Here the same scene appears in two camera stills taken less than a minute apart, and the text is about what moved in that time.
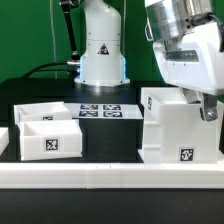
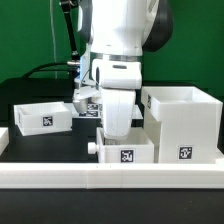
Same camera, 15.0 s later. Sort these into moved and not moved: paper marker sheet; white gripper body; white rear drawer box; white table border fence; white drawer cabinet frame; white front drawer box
Moved: white front drawer box; white gripper body
Not moved: white drawer cabinet frame; white rear drawer box; paper marker sheet; white table border fence
